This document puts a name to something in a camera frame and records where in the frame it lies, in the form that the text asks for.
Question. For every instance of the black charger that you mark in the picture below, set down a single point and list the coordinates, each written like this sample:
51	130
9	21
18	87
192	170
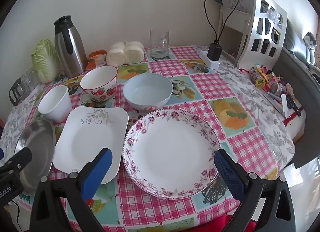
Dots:
215	51

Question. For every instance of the clear glass mug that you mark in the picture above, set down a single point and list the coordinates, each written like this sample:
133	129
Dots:
158	44

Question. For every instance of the pink floral round plate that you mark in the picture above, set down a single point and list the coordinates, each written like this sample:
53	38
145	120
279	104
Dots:
170	152

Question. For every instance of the grey plush toy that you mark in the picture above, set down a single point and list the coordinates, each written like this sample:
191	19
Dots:
310	42

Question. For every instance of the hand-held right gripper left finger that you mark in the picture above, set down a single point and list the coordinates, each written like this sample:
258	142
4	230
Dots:
100	169

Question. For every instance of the pink checked tablecloth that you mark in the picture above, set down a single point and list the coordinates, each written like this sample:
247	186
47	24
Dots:
215	84

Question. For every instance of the light blue bowl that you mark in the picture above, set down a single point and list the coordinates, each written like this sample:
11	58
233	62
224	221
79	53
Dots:
147	92

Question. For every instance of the small white cup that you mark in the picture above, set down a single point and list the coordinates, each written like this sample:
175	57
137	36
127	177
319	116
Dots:
56	104

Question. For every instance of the red stool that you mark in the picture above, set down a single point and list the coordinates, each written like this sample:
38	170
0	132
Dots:
225	224

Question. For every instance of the white cutout side shelf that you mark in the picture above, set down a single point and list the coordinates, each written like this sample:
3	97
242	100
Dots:
255	22

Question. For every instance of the pile of small trinkets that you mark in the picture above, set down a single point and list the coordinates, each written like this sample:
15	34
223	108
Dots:
275	87

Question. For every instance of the grey sofa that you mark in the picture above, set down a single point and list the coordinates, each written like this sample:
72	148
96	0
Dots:
300	92

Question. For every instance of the metal basin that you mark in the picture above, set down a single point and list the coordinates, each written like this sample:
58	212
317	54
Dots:
37	147

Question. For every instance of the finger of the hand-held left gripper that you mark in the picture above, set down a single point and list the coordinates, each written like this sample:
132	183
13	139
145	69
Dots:
21	158
1	153

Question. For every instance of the orange snack packet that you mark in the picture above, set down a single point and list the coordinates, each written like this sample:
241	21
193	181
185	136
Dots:
96	57

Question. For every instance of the white cushion red trim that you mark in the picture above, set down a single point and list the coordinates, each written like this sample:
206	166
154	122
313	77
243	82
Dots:
296	127

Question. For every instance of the napa cabbage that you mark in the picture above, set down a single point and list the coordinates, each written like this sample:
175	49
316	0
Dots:
46	62

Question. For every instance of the clear drinking glass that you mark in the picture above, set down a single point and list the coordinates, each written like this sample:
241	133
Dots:
32	76
23	82

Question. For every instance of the yellow striped candy packet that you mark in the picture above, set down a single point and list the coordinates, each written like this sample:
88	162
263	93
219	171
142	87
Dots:
257	77

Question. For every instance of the clear glass jar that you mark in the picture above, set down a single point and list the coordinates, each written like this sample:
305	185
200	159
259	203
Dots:
15	93

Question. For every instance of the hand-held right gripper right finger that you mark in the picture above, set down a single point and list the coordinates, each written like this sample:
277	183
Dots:
230	172

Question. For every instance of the white square plate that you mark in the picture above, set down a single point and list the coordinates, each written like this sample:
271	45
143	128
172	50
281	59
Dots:
82	137

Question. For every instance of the stainless steel thermos jug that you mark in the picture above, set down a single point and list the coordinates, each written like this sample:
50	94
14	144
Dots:
70	52

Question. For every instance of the bag of white steamed buns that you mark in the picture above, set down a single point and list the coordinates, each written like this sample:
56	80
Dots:
125	53

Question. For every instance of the white power strip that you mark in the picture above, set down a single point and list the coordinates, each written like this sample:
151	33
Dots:
213	64

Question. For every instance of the strawberry print bowl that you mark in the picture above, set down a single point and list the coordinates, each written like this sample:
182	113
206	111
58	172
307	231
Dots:
100	82

